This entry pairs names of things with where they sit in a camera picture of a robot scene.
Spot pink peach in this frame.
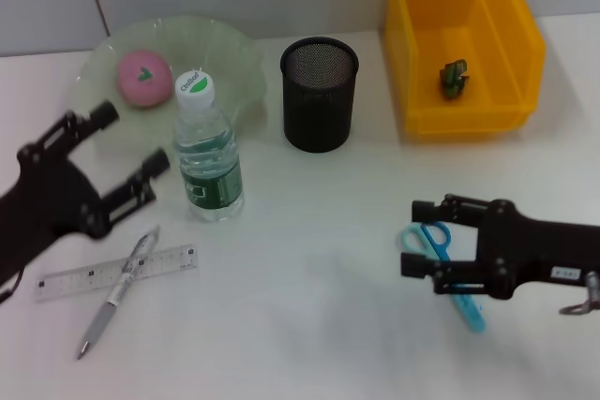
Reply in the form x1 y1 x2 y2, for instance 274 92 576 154
115 49 173 110

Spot grey right arm cable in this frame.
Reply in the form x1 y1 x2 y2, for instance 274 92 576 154
558 271 600 317

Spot green plastic wrapper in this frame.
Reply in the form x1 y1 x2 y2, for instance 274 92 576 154
438 58 471 101

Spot dark left arm cable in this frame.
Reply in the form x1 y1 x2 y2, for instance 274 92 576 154
0 268 25 305

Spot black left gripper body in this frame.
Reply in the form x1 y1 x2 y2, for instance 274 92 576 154
0 141 107 291

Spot yellow plastic bin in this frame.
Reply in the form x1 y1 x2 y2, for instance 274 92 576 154
384 0 548 135

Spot blue scissors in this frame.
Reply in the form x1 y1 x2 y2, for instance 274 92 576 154
398 221 488 333

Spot clear plastic ruler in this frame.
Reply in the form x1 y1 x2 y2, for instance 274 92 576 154
35 244 200 304

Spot grey ballpoint pen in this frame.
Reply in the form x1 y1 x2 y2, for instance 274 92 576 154
76 225 162 361

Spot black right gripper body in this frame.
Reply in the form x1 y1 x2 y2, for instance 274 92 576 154
477 200 600 301

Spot black mesh pen holder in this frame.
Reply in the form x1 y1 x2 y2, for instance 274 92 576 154
279 37 360 154

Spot green glass fruit plate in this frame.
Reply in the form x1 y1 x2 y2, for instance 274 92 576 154
74 14 269 158

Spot clear green-label water bottle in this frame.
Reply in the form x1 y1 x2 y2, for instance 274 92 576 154
172 69 246 224

